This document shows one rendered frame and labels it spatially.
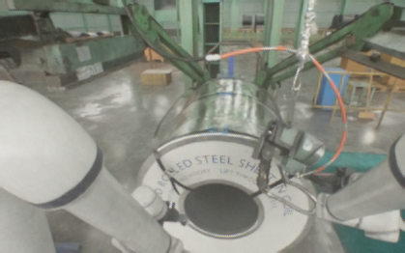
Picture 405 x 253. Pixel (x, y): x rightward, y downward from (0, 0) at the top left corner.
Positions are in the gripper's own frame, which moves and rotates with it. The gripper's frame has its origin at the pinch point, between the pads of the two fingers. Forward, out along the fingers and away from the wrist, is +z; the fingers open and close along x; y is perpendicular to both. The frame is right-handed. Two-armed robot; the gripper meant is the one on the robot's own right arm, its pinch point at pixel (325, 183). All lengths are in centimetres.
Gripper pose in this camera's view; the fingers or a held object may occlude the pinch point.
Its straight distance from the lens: 112.3
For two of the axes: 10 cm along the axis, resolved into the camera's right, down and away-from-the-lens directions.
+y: -9.0, -4.4, -0.4
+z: -1.6, 2.5, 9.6
